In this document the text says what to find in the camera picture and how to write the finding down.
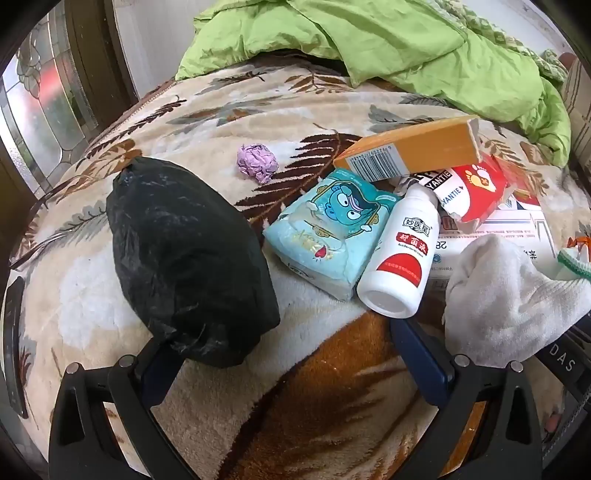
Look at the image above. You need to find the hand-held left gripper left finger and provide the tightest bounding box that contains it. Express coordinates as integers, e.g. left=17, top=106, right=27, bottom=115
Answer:
left=48, top=339, right=195, bottom=480

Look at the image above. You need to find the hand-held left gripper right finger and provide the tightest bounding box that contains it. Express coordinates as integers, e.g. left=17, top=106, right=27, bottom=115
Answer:
left=388, top=316, right=543, bottom=480

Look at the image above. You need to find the white sock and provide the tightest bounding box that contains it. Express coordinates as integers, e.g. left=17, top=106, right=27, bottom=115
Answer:
left=443, top=233, right=591, bottom=365

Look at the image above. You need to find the black plastic bag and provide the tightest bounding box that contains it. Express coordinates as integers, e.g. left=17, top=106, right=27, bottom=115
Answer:
left=105, top=156, right=282, bottom=369

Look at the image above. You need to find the white plastic bottle red label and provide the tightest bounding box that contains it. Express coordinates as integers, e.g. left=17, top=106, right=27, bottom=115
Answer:
left=356, top=182, right=441, bottom=319

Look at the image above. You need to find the black smartphone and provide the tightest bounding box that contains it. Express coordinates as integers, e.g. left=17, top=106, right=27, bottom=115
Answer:
left=2, top=277, right=28, bottom=418

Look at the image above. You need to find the large white medicine box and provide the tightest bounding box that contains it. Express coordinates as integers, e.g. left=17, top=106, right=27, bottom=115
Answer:
left=425, top=203, right=559, bottom=282

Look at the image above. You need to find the light blue tissue pack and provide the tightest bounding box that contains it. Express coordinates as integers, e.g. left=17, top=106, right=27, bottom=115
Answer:
left=263, top=168, right=402, bottom=303

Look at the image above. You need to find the red and white carton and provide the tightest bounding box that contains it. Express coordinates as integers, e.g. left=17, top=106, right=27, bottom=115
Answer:
left=399, top=164, right=509, bottom=236

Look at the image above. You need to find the orange cardboard box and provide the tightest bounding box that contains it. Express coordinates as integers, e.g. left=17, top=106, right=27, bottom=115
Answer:
left=332, top=115, right=483, bottom=183

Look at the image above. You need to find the purple crumpled paper ball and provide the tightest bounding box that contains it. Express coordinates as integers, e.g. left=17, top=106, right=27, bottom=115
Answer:
left=236, top=143, right=279, bottom=185

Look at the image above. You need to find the striped beige cushion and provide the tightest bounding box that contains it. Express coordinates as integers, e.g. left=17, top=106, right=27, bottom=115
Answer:
left=556, top=53, right=591, bottom=162

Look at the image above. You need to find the leaf-print blanket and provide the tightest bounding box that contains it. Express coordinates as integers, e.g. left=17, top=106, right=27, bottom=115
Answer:
left=0, top=55, right=591, bottom=480

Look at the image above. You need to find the wooden door with patterned glass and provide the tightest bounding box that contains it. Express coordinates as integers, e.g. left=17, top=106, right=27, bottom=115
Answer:
left=0, top=0, right=139, bottom=208

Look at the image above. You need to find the green quilt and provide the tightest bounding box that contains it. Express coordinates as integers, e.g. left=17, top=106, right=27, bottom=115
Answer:
left=174, top=0, right=573, bottom=168

